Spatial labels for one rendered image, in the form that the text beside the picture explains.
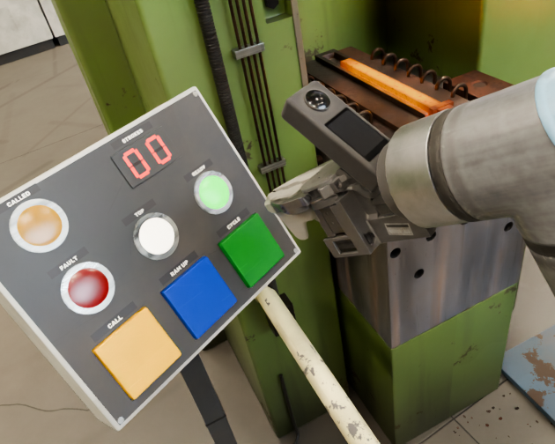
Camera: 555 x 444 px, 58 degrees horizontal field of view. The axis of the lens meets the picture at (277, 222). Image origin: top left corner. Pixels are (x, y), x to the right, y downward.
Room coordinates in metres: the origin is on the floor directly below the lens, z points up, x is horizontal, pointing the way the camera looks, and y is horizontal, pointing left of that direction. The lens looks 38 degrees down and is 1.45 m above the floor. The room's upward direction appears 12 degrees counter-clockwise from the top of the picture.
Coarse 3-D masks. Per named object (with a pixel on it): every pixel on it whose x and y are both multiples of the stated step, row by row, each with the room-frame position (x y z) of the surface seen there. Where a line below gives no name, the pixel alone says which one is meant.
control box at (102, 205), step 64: (128, 128) 0.57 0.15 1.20; (192, 128) 0.61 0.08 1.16; (64, 192) 0.49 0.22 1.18; (128, 192) 0.52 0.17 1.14; (192, 192) 0.55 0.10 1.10; (256, 192) 0.59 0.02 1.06; (0, 256) 0.42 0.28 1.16; (64, 256) 0.44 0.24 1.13; (128, 256) 0.46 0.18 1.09; (192, 256) 0.49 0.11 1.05; (64, 320) 0.39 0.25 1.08
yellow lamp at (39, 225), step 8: (32, 208) 0.46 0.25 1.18; (40, 208) 0.47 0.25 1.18; (48, 208) 0.47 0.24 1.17; (24, 216) 0.45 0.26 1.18; (32, 216) 0.46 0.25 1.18; (40, 216) 0.46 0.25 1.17; (48, 216) 0.46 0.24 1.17; (56, 216) 0.47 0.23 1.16; (24, 224) 0.45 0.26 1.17; (32, 224) 0.45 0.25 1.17; (40, 224) 0.45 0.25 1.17; (48, 224) 0.46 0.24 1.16; (56, 224) 0.46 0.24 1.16; (24, 232) 0.44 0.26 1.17; (32, 232) 0.45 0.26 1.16; (40, 232) 0.45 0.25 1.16; (48, 232) 0.45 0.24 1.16; (56, 232) 0.45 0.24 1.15; (32, 240) 0.44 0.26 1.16; (40, 240) 0.44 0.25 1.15; (48, 240) 0.44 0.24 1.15
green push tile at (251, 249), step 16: (240, 224) 0.55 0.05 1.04; (256, 224) 0.55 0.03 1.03; (224, 240) 0.51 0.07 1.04; (240, 240) 0.52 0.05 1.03; (256, 240) 0.53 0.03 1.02; (272, 240) 0.54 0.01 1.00; (240, 256) 0.51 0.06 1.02; (256, 256) 0.52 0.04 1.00; (272, 256) 0.52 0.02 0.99; (240, 272) 0.49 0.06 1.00; (256, 272) 0.50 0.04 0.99
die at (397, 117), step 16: (352, 48) 1.21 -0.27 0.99; (320, 64) 1.16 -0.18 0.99; (336, 64) 1.12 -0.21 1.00; (368, 64) 1.10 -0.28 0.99; (320, 80) 1.07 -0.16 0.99; (336, 80) 1.05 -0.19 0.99; (352, 80) 1.03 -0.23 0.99; (400, 80) 0.98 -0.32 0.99; (416, 80) 0.96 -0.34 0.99; (352, 96) 0.96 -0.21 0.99; (368, 96) 0.94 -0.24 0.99; (384, 96) 0.92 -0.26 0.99; (432, 96) 0.88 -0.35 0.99; (448, 96) 0.87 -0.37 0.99; (384, 112) 0.86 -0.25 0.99; (400, 112) 0.85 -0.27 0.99; (416, 112) 0.83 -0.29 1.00; (384, 128) 0.82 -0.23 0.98
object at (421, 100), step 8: (344, 64) 1.09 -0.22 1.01; (352, 64) 1.08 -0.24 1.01; (360, 64) 1.07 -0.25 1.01; (360, 72) 1.03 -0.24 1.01; (368, 72) 1.02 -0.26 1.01; (376, 72) 1.01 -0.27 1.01; (368, 80) 1.00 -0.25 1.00; (376, 80) 0.97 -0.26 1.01; (384, 80) 0.96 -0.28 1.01; (392, 80) 0.95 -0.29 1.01; (384, 88) 0.95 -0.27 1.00; (392, 88) 0.92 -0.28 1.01; (400, 88) 0.91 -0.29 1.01; (408, 88) 0.90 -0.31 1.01; (400, 96) 0.89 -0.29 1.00; (408, 96) 0.87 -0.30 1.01; (416, 96) 0.86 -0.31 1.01; (424, 96) 0.86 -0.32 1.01; (416, 104) 0.85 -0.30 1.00; (424, 104) 0.83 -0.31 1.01; (432, 104) 0.82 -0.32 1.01; (440, 104) 0.80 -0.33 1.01; (448, 104) 0.80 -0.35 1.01; (432, 112) 0.79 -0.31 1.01
